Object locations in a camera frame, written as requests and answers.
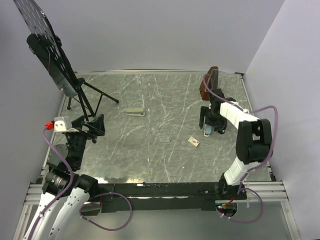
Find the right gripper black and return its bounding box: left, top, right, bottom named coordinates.
left=199, top=106, right=226, bottom=132

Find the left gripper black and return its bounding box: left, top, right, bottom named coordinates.
left=66, top=113, right=105, bottom=168

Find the blue stapler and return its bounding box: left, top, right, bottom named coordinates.
left=203, top=124, right=214, bottom=138

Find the white staple box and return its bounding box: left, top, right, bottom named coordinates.
left=188, top=136, right=200, bottom=147

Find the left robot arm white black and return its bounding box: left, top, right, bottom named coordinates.
left=23, top=114, right=106, bottom=240

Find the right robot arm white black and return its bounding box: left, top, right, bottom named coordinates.
left=199, top=88, right=272, bottom=199

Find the beige stapler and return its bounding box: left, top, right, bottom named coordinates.
left=125, top=107, right=145, bottom=117

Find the black tripod stand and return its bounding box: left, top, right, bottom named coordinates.
left=66, top=77, right=120, bottom=121

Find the brown wooden metronome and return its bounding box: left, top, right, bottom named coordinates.
left=199, top=66, right=220, bottom=101

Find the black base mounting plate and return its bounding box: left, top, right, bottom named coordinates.
left=87, top=180, right=247, bottom=213

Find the black perforated panel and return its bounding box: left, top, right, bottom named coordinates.
left=14, top=0, right=79, bottom=97

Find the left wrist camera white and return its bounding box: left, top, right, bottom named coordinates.
left=44, top=116, right=77, bottom=133

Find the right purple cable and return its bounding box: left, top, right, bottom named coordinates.
left=202, top=73, right=279, bottom=196

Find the purple cable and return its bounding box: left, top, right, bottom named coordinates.
left=202, top=73, right=279, bottom=196
left=24, top=127, right=75, bottom=240

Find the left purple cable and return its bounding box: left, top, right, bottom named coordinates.
left=24, top=127, right=75, bottom=240

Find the aluminium rail frame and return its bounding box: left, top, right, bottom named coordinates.
left=23, top=181, right=289, bottom=205

